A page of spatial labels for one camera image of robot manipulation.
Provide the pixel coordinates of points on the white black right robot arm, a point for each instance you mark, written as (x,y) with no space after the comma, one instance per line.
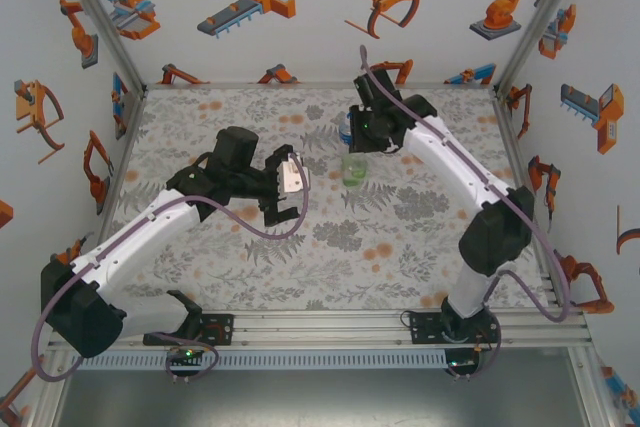
(450,157)

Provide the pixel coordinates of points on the aluminium corner post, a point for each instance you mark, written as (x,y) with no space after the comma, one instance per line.
(102,22)
(539,22)

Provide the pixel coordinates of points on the floral table cover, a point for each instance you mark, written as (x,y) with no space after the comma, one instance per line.
(350,257)

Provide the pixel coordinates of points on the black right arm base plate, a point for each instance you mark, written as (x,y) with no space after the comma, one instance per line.
(422,329)

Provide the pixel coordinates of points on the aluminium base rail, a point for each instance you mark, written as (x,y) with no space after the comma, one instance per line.
(325,327)

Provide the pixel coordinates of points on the aluminium side frame rail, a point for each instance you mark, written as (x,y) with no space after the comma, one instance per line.
(515,157)
(125,147)

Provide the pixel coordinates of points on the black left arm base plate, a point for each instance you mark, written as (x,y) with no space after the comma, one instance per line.
(222,329)

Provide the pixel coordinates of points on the black controller board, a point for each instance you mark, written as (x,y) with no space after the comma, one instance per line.
(462,362)
(185,354)

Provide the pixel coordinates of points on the aluminium rear frame rail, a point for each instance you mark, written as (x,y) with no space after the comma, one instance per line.
(250,85)

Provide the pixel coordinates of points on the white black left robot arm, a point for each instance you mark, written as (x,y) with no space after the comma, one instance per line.
(135,237)

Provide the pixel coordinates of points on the blue label plastic bottle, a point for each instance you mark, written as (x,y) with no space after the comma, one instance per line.
(344,133)

